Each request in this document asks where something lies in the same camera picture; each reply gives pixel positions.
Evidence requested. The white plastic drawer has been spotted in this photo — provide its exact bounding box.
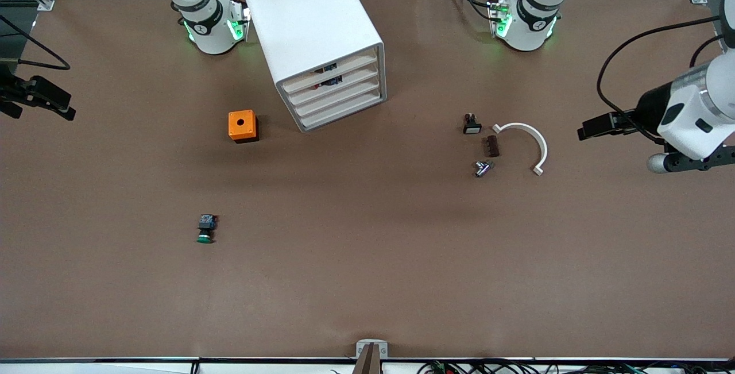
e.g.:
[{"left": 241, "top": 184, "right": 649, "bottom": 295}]
[
  {"left": 285, "top": 63, "right": 382, "bottom": 107},
  {"left": 278, "top": 47, "right": 381, "bottom": 96},
  {"left": 297, "top": 90, "right": 385, "bottom": 132},
  {"left": 292, "top": 77, "right": 384, "bottom": 119}
]

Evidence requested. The white curved plastic bracket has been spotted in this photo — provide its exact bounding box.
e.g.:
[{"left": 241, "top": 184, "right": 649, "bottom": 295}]
[{"left": 492, "top": 123, "right": 548, "bottom": 176}]

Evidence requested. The orange button enclosure box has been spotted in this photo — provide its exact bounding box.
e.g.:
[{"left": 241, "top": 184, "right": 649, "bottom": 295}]
[{"left": 228, "top": 110, "right": 259, "bottom": 144}]

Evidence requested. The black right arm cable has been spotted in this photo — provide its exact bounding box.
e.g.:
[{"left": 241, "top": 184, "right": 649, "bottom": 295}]
[{"left": 0, "top": 15, "right": 71, "bottom": 71}]

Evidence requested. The white drawer cabinet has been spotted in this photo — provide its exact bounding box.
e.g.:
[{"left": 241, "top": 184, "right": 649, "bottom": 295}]
[{"left": 241, "top": 0, "right": 387, "bottom": 133}]

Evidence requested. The black base power cable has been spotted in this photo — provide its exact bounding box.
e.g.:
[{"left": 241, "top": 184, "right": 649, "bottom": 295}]
[{"left": 443, "top": 0, "right": 496, "bottom": 22}]

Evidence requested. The black table edge strip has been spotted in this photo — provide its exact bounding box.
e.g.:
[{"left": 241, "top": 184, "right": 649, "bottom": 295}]
[{"left": 0, "top": 356, "right": 735, "bottom": 363}]

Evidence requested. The green mushroom push button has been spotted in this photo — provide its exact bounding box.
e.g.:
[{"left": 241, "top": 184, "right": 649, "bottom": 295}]
[{"left": 196, "top": 214, "right": 218, "bottom": 244}]

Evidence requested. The tangled cable bundle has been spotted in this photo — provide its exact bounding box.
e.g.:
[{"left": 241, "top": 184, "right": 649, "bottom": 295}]
[{"left": 416, "top": 358, "right": 735, "bottom": 374}]

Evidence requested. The large paper table cover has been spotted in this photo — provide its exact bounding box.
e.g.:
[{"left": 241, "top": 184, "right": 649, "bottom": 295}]
[{"left": 0, "top": 0, "right": 735, "bottom": 360}]

